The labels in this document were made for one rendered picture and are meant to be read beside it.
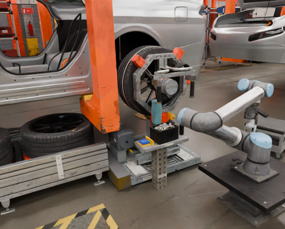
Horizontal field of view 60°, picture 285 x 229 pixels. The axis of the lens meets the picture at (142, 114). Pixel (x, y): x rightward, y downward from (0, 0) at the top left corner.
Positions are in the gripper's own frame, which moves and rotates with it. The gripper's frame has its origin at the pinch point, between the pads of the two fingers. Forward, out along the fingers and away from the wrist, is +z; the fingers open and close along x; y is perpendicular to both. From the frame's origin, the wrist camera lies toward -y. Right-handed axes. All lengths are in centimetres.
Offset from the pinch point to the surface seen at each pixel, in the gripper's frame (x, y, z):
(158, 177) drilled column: -16, 68, 48
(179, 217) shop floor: 7, 48, 71
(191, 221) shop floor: 9, 39, 71
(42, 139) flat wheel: 6, 166, 27
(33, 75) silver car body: -1, 187, -27
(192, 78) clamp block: -15, 49, -39
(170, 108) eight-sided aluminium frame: -38, 66, -14
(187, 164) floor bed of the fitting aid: -57, 45, 39
